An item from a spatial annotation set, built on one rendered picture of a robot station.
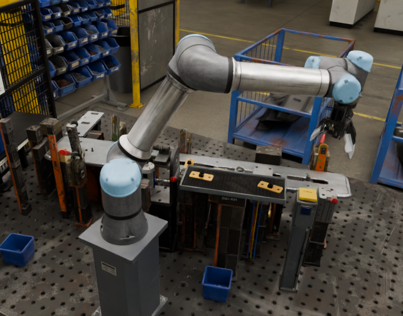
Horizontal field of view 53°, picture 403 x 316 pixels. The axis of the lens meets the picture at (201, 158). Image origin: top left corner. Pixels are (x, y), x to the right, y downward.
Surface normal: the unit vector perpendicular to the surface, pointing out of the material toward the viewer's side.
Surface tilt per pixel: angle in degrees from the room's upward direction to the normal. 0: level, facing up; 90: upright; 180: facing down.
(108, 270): 90
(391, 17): 90
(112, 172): 7
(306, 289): 0
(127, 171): 7
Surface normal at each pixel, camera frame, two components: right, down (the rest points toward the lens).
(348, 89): 0.10, 0.52
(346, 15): -0.51, 0.43
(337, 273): 0.04, -0.85
